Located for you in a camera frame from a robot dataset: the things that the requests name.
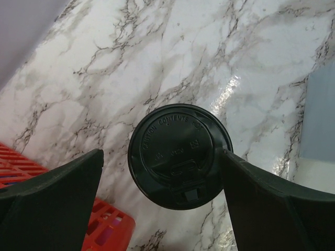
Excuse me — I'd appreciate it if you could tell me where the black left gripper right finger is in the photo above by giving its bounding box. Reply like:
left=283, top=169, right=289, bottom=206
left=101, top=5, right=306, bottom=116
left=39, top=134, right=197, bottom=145
left=221, top=151, right=334, bottom=250

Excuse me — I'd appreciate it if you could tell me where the black plastic cup lid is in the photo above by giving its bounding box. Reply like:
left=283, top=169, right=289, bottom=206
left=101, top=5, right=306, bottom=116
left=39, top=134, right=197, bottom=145
left=128, top=104, right=233, bottom=210

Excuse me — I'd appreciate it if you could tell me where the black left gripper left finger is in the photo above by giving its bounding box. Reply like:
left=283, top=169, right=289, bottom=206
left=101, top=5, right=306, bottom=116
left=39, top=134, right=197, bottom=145
left=1, top=149, right=104, bottom=250

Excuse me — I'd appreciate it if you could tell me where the red plastic shopping basket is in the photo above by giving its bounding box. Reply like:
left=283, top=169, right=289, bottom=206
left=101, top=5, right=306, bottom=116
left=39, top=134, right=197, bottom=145
left=1, top=143, right=136, bottom=250

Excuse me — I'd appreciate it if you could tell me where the white paper takeout bag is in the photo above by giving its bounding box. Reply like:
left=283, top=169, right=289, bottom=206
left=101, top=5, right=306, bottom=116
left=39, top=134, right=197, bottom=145
left=299, top=61, right=334, bottom=162

